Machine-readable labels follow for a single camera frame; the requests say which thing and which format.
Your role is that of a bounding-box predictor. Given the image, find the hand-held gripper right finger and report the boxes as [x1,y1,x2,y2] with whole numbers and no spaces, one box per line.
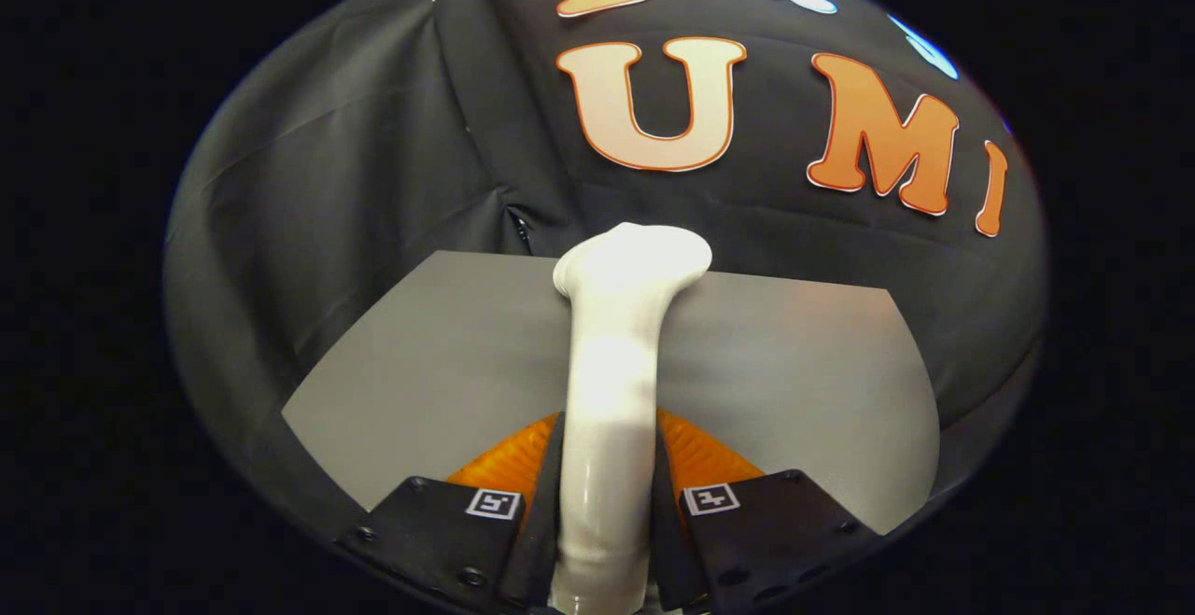
[651,410,883,613]

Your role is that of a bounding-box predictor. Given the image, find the white garment steamer head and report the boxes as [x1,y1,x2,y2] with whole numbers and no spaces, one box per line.
[551,221,713,615]

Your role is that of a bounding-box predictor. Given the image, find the grey drawer cabinet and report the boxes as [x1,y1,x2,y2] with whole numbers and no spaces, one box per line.
[282,251,941,537]

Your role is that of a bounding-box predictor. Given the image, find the black backdrop cloth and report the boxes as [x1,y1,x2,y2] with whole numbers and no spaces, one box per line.
[163,0,1051,541]

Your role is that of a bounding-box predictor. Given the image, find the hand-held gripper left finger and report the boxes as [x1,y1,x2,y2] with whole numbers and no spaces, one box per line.
[336,412,568,613]

